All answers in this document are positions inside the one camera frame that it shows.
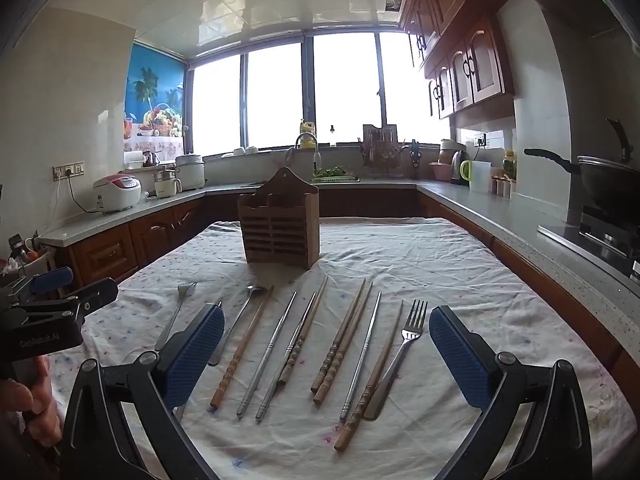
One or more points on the yellow green oil bottle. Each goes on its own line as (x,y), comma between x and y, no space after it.
(509,166)

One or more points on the green strainer basket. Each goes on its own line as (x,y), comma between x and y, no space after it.
(350,178)

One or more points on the knife and scissors holder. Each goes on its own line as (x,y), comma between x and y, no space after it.
(415,160)

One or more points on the large metal fork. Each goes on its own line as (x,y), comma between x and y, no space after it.
(400,355)

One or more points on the beige lidded pot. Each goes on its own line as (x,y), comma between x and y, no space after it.
(450,146)

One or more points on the grey speckled countertop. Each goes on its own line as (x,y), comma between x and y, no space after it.
(550,260)

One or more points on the white wall socket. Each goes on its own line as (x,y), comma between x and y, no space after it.
(480,139)

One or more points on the metal spoon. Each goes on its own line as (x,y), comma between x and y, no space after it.
(235,327)

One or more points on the metal kitchen faucet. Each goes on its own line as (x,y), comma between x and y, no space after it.
(315,160)

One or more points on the black gas stove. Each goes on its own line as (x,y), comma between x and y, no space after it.
(600,235)

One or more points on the large white rice cooker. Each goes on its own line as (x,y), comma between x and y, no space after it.
(190,175)

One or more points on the black wok with lid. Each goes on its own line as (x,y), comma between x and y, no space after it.
(610,180)

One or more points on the white floral tablecloth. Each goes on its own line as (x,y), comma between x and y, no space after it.
(400,260)

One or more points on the wooden utensil holder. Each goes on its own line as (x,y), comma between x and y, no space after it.
(280,230)

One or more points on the person's left hand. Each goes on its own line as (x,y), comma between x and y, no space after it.
(45,410)

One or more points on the white tray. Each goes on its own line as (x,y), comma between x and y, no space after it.
(134,161)

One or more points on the beige wall socket strip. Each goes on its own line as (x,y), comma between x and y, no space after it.
(67,170)

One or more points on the wooden cutting board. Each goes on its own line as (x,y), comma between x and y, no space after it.
(370,132)

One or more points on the fruit print window blind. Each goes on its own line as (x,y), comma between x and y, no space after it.
(150,90)

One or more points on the small white electric pot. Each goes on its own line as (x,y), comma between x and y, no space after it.
(167,187)

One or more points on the leafy green vegetables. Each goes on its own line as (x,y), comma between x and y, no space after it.
(330,171)

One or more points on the large kitchen window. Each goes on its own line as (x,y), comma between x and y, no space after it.
(270,95)

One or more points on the clear pump bottle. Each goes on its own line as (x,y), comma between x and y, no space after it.
(332,139)

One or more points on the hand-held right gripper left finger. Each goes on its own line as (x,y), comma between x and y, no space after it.
(195,355)

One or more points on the wooden wall cabinets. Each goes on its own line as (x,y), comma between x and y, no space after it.
(475,60)

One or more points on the yellow oil jug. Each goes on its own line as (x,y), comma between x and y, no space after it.
(306,130)

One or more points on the wooden base cabinets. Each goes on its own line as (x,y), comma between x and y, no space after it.
(165,225)

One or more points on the steel electric kettle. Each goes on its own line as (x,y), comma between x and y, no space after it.
(457,170)

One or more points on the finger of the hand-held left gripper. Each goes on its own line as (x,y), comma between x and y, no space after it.
(50,281)
(95,294)

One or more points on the small metal fork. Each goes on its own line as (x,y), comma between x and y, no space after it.
(176,312)

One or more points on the pink basin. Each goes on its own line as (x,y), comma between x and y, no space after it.
(440,172)

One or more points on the white seasoning jar set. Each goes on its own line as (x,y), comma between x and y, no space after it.
(502,187)

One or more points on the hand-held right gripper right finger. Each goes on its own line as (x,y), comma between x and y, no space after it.
(460,360)

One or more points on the red white rice cooker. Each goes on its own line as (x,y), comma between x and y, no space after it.
(117,195)

